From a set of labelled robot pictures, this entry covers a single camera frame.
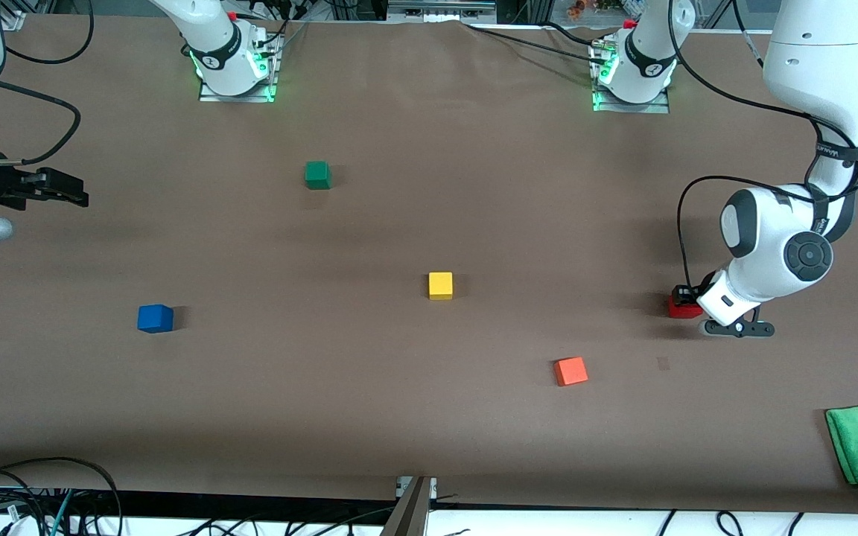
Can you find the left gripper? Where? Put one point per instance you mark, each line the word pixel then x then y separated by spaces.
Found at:
pixel 704 288

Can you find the red wooden cube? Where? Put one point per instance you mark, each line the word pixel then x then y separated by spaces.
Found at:
pixel 684 310

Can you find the blue wooden cube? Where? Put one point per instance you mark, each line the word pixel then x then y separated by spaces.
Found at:
pixel 155 318

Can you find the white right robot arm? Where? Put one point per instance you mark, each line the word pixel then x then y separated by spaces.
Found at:
pixel 213 37

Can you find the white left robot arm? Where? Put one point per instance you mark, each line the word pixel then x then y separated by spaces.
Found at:
pixel 816 67

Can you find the orange wooden cube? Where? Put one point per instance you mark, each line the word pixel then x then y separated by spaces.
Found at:
pixel 571 371

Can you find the yellow wooden cube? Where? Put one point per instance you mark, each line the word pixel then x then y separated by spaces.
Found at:
pixel 441 285

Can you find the green wooden cube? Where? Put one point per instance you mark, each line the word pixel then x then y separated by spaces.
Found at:
pixel 317 175

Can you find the brown paper table cover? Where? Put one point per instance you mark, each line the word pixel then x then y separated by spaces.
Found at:
pixel 325 372

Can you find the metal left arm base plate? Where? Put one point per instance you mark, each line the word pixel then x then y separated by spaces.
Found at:
pixel 630 109

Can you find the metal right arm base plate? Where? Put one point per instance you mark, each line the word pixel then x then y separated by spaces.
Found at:
pixel 235 98

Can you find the aluminium profile bracket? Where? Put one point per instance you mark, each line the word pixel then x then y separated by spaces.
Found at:
pixel 410 514

